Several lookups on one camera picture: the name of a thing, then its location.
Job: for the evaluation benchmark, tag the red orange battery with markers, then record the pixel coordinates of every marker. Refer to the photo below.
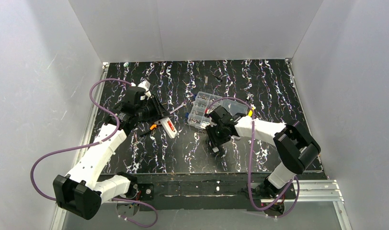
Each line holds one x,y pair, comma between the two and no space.
171,125

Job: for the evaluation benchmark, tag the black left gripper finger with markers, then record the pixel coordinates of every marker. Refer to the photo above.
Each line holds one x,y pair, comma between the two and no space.
160,110
161,121

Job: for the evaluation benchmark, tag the yellow handled screwdriver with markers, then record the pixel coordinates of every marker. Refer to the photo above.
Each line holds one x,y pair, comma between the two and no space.
251,112

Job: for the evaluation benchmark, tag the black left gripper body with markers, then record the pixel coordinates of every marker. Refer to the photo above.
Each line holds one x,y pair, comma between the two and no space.
162,109

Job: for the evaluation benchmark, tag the white AC remote control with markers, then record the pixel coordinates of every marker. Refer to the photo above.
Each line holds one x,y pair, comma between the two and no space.
169,132

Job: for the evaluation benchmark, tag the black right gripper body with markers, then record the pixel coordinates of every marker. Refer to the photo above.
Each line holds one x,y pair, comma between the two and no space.
216,136

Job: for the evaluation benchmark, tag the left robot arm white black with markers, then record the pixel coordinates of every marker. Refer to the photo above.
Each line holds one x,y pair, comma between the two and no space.
80,192

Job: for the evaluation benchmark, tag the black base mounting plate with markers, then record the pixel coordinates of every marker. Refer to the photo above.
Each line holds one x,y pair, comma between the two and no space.
168,191

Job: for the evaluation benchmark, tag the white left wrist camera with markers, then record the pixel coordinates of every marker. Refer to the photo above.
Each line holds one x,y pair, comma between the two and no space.
146,86

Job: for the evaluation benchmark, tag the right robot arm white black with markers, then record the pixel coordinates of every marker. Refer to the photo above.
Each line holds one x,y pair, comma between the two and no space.
296,147

